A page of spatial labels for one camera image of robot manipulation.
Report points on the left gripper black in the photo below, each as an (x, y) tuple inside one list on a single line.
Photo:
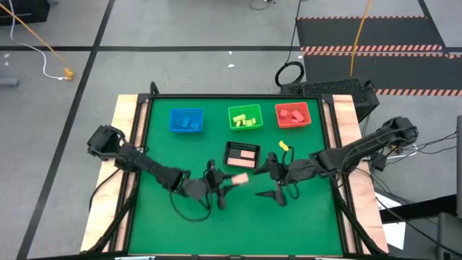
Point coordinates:
[(200, 187)]

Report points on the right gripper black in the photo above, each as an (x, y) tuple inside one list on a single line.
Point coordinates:
[(296, 169)]

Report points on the long red block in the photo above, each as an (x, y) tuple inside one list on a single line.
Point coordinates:
[(298, 115)]

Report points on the pale yellow rectangular block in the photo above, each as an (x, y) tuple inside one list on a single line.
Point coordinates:
[(239, 118)]

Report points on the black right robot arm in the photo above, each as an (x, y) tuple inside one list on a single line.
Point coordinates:
[(361, 148)]

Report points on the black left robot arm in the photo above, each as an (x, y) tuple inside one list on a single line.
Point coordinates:
[(151, 168)]

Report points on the black plastic basket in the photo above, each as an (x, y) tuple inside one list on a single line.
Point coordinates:
[(234, 146)]

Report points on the green table mat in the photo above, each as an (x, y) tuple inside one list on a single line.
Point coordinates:
[(216, 231)]

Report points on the green plastic basket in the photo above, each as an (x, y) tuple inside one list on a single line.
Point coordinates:
[(249, 110)]

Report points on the red plastic basket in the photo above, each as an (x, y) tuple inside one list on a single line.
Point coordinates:
[(305, 108)]

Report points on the blue plastic basket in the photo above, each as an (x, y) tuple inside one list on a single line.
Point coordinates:
[(177, 115)]

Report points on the light wooden table board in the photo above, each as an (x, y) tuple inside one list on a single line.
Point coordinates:
[(122, 108), (344, 108)]

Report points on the black perforated computer case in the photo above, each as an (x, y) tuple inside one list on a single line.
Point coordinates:
[(332, 88)]

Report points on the white paper sheet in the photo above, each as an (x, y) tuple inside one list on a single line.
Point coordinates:
[(395, 234)]

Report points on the black floor bar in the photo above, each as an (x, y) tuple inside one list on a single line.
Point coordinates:
[(418, 209)]

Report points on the black hazard-striped floor mat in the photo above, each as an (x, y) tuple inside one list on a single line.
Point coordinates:
[(379, 32)]

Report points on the small grey floor block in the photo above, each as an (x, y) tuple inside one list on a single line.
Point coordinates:
[(8, 82)]

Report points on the black cabinet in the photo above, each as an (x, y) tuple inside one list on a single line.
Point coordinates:
[(21, 11)]

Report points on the black table frame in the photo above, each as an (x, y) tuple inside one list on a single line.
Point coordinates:
[(234, 96)]

